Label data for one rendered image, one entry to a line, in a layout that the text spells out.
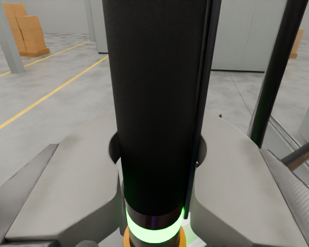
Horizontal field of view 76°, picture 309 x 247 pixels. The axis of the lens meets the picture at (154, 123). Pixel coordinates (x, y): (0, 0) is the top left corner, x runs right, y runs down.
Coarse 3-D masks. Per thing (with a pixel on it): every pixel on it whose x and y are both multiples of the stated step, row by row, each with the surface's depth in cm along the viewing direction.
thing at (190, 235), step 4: (188, 224) 17; (184, 228) 17; (188, 228) 17; (184, 232) 16; (188, 232) 16; (192, 232) 16; (188, 236) 16; (192, 236) 16; (196, 236) 16; (188, 240) 16; (192, 240) 16; (188, 244) 16
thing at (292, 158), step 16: (288, 0) 10; (304, 0) 10; (288, 16) 11; (288, 32) 11; (288, 48) 11; (272, 64) 12; (272, 80) 12; (272, 96) 13; (256, 112) 14; (256, 128) 15; (256, 144) 15; (288, 160) 22
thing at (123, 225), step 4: (124, 196) 62; (124, 200) 61; (124, 204) 60; (124, 208) 60; (124, 212) 60; (124, 216) 62; (124, 220) 63; (120, 224) 69; (124, 224) 64; (120, 228) 69; (124, 228) 65; (120, 232) 69; (124, 232) 65
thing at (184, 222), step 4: (188, 216) 18; (184, 220) 18; (188, 220) 18; (184, 224) 17; (196, 240) 16; (200, 240) 16; (192, 244) 16; (196, 244) 16; (200, 244) 16; (204, 244) 16
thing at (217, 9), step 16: (208, 0) 6; (208, 16) 6; (208, 32) 6; (208, 48) 6; (208, 64) 7; (208, 80) 7; (192, 128) 9; (192, 144) 9; (192, 160) 9; (192, 176) 10
